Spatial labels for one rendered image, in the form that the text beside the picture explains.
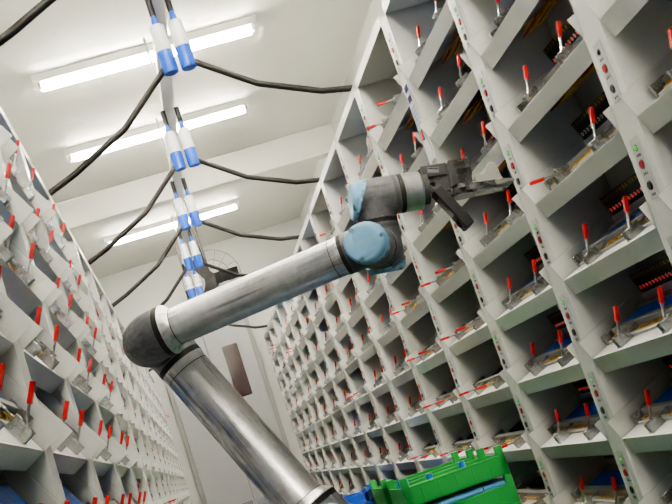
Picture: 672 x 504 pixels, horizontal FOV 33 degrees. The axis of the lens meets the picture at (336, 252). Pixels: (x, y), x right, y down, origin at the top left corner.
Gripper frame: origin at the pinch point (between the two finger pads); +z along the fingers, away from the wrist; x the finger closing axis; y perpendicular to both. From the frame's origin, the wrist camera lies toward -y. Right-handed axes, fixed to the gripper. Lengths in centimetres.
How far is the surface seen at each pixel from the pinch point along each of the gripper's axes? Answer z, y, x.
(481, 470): -6, -64, 60
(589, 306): 19.3, -29.1, 18.2
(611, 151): 12.4, -3.7, -33.8
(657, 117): 13, -4, -58
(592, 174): 13.0, -4.7, -19.4
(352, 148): 6, 76, 228
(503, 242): 13, -4, 56
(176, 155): -68, 109, 312
